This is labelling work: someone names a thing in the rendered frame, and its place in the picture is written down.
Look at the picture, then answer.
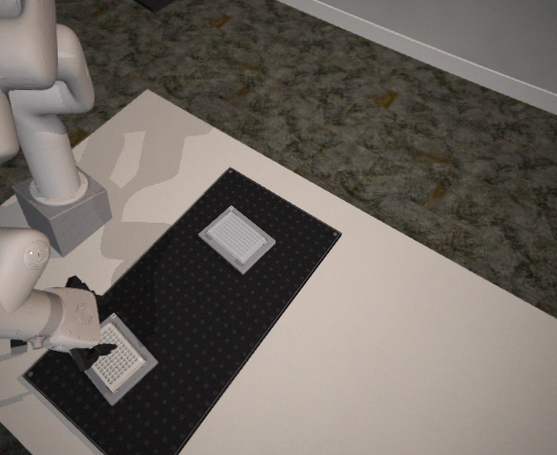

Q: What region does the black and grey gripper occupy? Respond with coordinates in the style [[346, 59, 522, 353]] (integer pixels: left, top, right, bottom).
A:
[[43, 276, 117, 372]]

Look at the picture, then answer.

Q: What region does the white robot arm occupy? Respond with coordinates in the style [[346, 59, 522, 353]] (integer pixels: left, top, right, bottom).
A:
[[0, 0, 95, 355]]

